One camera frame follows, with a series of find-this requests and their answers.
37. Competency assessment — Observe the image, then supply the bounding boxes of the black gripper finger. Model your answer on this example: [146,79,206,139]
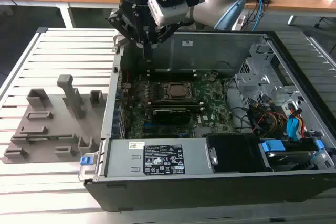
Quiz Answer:
[107,8,148,61]
[148,23,182,61]

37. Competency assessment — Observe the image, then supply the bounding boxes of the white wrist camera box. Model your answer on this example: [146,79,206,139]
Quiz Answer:
[147,0,190,27]

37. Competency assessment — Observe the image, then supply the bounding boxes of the blue flat data wire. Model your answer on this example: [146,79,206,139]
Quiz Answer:
[287,117,302,144]

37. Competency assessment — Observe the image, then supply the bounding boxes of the grey power supply unit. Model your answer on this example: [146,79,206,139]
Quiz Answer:
[104,138,211,179]

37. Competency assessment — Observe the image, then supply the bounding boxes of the silver black hard disk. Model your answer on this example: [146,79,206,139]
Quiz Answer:
[269,150,318,171]

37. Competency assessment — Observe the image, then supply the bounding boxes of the red flat data wire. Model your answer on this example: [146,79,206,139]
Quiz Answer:
[295,108,307,138]

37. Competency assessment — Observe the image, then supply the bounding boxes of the metal CPU socket cover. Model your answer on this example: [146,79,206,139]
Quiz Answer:
[159,81,197,102]

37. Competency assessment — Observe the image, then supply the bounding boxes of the blue plastic case latch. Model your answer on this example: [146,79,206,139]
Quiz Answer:
[79,156,93,167]

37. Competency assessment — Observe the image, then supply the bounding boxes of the silver metal disk bay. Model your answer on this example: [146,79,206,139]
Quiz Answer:
[233,42,302,109]

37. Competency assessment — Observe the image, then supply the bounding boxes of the blue network cable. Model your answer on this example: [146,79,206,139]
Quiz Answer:
[251,0,266,31]

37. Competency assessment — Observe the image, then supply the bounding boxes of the yellow red power wires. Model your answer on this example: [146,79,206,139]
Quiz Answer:
[251,110,289,133]

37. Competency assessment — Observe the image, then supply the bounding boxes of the silver CPU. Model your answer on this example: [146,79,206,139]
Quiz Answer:
[167,83,188,98]

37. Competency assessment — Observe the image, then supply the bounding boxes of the green motherboard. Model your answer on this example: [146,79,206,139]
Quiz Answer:
[119,69,237,140]

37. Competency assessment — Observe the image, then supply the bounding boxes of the black open PC case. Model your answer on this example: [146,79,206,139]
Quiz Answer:
[78,28,336,213]

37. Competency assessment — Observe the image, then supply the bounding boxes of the black plastic shroud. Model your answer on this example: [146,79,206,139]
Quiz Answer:
[204,133,267,174]

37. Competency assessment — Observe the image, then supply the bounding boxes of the white power strip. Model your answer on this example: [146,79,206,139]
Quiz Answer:
[232,14,247,31]

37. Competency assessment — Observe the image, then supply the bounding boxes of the black Nvidia graphics card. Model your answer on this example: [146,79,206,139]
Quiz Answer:
[151,107,192,126]

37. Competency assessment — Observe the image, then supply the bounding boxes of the grey parts rack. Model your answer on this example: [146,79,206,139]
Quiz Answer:
[2,74,108,165]

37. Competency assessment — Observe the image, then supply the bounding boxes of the blue disk carrier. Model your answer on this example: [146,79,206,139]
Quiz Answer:
[258,138,325,172]

